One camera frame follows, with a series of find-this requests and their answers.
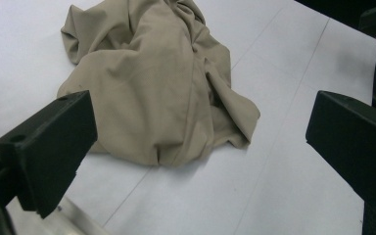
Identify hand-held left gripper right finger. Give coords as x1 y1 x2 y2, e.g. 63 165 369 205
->
305 90 376 211

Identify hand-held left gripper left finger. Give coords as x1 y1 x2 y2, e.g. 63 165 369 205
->
0 90 99 219

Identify beige cloth garment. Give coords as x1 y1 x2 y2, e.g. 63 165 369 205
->
56 0 261 168

